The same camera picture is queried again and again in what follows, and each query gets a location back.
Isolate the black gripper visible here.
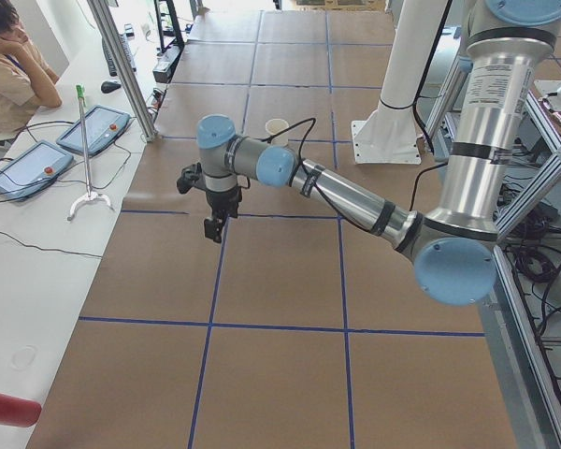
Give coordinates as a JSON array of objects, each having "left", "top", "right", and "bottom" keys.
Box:
[{"left": 204, "top": 186, "right": 242, "bottom": 243}]

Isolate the white smiley mug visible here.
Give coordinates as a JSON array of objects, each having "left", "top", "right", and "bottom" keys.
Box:
[{"left": 265, "top": 118, "right": 289, "bottom": 147}]

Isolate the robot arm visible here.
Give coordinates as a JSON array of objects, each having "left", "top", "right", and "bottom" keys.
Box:
[{"left": 195, "top": 1, "right": 561, "bottom": 306}]

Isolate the far teach pendant tablet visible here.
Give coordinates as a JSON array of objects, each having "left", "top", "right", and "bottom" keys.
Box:
[{"left": 56, "top": 105, "right": 131, "bottom": 157}]

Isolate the teach pendant tablet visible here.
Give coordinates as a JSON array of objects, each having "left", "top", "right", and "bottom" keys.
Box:
[
  {"left": 56, "top": 105, "right": 131, "bottom": 157},
  {"left": 0, "top": 140, "right": 74, "bottom": 201}
]

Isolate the black computer mouse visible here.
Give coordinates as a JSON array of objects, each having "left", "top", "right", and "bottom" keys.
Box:
[{"left": 100, "top": 80, "right": 122, "bottom": 94}]

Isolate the black keyboard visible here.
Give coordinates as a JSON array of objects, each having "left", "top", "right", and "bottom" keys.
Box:
[{"left": 101, "top": 35, "right": 137, "bottom": 79}]

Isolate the near teach pendant tablet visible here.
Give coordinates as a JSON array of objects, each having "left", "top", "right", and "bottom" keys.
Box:
[{"left": 0, "top": 140, "right": 74, "bottom": 201}]

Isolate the person in beige shirt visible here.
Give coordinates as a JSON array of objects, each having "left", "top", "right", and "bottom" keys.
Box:
[{"left": 0, "top": 0, "right": 62, "bottom": 133}]

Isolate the red bottle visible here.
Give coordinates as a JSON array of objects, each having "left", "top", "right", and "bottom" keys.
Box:
[{"left": 0, "top": 393, "right": 42, "bottom": 427}]

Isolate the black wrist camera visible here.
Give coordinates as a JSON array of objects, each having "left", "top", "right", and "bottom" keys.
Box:
[{"left": 176, "top": 162, "right": 206, "bottom": 195}]

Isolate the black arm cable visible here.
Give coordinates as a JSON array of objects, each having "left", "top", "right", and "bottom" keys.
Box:
[{"left": 236, "top": 117, "right": 450, "bottom": 235}]

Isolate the white pedestal column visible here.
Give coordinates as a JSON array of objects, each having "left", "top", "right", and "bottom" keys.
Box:
[{"left": 352, "top": 0, "right": 450, "bottom": 165}]

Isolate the aluminium frame post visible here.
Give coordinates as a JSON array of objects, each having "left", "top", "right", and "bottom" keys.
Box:
[{"left": 87, "top": 0, "right": 157, "bottom": 142}]

